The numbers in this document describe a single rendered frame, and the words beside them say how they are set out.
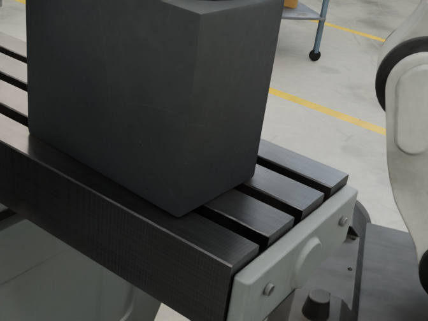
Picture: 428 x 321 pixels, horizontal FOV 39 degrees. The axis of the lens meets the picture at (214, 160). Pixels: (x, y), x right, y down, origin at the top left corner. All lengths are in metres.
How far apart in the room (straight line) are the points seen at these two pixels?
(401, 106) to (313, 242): 0.41
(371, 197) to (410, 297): 1.53
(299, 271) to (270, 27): 0.23
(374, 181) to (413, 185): 1.83
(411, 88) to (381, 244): 0.50
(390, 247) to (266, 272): 0.85
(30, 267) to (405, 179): 0.61
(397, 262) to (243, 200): 0.76
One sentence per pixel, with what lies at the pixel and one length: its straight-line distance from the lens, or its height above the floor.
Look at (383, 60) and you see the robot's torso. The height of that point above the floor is 1.02.
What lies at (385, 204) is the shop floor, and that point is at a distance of 2.72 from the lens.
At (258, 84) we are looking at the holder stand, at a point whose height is 1.09.
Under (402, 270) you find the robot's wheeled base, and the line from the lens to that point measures 1.30.
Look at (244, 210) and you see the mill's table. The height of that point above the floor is 0.98.
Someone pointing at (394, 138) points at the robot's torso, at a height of 0.91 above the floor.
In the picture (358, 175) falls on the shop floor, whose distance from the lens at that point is 2.90.
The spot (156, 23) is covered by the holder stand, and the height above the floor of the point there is 1.15.
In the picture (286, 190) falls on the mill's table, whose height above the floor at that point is 0.98.
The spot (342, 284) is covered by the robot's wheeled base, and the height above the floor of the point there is 0.59.
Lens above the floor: 1.28
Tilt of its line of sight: 28 degrees down
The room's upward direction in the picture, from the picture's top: 8 degrees clockwise
